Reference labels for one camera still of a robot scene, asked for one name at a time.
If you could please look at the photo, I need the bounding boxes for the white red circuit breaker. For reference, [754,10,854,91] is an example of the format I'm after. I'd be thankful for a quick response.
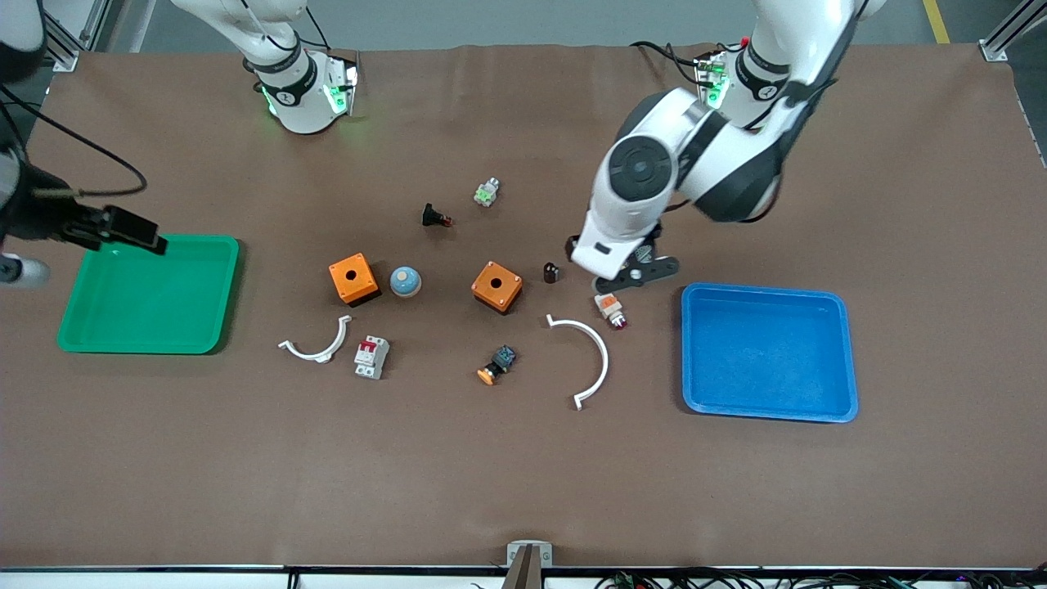
[353,335,391,381]

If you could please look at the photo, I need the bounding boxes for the red indicator lamp orange block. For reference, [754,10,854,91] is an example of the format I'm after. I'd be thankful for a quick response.
[594,292,629,330]

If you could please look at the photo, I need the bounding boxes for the green plastic tray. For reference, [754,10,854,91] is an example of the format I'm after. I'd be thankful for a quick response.
[56,235,241,356]

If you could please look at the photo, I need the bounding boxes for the orange button box with hole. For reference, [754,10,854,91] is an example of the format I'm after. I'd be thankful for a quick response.
[470,260,524,316]
[329,253,382,308]

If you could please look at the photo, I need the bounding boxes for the large white curved clamp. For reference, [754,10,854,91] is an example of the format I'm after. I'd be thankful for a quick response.
[546,314,611,411]

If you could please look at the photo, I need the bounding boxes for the blue plastic tray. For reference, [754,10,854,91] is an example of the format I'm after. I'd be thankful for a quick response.
[681,282,860,424]

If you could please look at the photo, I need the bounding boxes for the small white curved clamp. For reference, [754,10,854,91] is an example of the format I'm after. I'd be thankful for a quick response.
[277,315,353,364]

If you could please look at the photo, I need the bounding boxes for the brown table mat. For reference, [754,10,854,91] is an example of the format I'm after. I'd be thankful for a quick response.
[0,43,1047,569]

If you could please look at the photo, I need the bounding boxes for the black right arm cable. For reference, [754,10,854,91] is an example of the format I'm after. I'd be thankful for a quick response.
[0,86,149,199]

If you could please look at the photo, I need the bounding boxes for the orange push button switch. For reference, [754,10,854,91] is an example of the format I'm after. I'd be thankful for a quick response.
[477,344,518,386]

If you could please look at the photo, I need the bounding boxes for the aluminium frame profile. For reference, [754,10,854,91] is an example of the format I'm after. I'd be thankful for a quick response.
[45,0,156,73]
[980,0,1047,63]

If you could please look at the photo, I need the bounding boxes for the black left base cable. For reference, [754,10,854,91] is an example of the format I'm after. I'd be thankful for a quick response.
[630,40,706,84]

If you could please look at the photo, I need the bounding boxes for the black base cable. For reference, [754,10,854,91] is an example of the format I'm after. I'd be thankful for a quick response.
[630,40,706,84]
[301,0,333,52]

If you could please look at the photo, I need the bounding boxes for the black right base cable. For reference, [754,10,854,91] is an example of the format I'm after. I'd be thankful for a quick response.
[301,0,333,52]

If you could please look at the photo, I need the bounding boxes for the grey mount bracket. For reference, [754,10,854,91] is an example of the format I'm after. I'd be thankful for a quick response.
[506,540,554,568]

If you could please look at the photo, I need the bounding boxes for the dark tapered post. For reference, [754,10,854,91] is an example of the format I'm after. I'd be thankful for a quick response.
[501,545,546,589]

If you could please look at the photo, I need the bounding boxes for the black table edge rail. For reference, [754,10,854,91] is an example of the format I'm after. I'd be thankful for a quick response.
[0,563,1047,575]

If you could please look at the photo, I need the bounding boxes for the black cable bundle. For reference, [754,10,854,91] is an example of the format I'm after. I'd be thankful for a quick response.
[593,569,1047,589]

